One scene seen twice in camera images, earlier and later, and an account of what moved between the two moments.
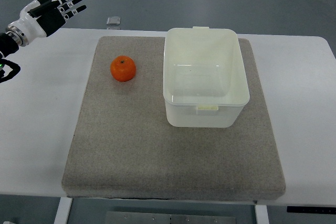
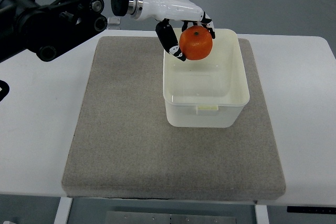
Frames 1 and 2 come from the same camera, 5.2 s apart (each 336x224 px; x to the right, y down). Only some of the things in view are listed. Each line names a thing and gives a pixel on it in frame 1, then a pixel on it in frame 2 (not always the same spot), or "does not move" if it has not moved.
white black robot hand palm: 31,26 -> 147,7
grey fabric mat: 121,144 does not move
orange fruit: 123,68 -> 196,42
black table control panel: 311,209 does not move
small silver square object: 113,20 does not move
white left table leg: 62,213 does not move
